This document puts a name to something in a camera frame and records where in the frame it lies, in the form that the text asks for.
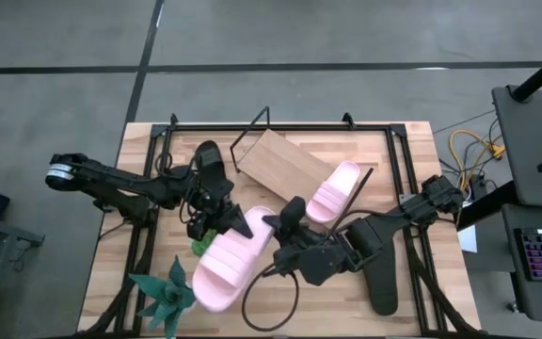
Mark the black aluminium table frame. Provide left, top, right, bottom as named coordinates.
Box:
left=76, top=112, right=484, bottom=338

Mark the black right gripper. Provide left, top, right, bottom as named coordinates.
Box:
left=261, top=196, right=348, bottom=287

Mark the black stand pole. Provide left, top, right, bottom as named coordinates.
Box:
left=509, top=40, right=542, bottom=103

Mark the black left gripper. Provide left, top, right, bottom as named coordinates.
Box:
left=181, top=187, right=255, bottom=242

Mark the spiky long-leaf artificial plant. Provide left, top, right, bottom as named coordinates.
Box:
left=128, top=255, right=198, bottom=339

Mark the white paper sheet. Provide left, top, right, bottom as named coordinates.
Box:
left=456, top=224, right=480, bottom=254

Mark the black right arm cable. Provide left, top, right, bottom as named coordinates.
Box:
left=241, top=263, right=300, bottom=332

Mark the pink foam slide sandal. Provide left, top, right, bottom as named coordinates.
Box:
left=305, top=160, right=362, bottom=225
left=191, top=204, right=278, bottom=314

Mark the yellow floor cable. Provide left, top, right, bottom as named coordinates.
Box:
left=448, top=128, right=507, bottom=190

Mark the black power box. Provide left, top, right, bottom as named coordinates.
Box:
left=467, top=172, right=489, bottom=202

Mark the grey desk with keyboard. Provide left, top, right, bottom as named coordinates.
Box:
left=501, top=202, right=542, bottom=326

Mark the black diagonal stand beam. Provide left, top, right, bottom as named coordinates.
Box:
left=454, top=180, right=510, bottom=232

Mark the light green leafy artificial plant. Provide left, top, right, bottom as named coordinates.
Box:
left=189, top=228, right=219, bottom=258

